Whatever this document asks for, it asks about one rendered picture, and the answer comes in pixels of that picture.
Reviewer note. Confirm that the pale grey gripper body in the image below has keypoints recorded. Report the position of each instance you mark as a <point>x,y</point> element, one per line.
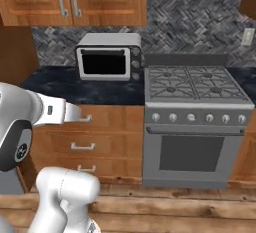
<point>72,112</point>

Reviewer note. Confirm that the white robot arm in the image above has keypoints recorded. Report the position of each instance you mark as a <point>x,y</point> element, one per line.
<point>18,110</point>

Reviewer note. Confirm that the toaster oven glass door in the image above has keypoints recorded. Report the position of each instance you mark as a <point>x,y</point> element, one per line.
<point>104,63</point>

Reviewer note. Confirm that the grey toaster oven knob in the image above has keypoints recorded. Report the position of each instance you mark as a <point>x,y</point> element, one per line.
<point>136,51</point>
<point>135,64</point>
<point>135,76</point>

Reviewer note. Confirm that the silver toaster oven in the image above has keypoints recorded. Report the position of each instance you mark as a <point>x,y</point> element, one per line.
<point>110,40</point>

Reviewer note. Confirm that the grey oven door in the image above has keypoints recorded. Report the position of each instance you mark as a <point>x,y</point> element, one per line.
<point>193,158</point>

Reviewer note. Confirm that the wooden drawer front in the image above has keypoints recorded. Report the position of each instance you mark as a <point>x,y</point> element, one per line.
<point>116,145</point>
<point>116,118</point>
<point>116,167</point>

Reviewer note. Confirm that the tall wooden cabinet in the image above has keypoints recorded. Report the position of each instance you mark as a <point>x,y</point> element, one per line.
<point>16,53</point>

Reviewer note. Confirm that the silver stove knob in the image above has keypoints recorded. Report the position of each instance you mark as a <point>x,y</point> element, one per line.
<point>225,118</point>
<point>191,117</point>
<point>155,117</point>
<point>242,119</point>
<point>209,117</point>
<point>173,117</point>

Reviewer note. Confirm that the grey gas hob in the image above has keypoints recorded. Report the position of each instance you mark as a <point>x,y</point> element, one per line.
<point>195,83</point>

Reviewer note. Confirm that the grey stove control panel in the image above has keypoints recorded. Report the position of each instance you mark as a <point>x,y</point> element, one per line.
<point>200,110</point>

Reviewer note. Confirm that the wooden base cupboard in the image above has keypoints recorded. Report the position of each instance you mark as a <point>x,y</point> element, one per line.
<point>245,157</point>

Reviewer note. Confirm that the wooden wall cupboard door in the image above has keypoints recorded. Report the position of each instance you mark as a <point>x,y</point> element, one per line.
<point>30,0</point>
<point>113,0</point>

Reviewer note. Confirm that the white wall socket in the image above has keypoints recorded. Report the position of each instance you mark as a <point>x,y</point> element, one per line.
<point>248,37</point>

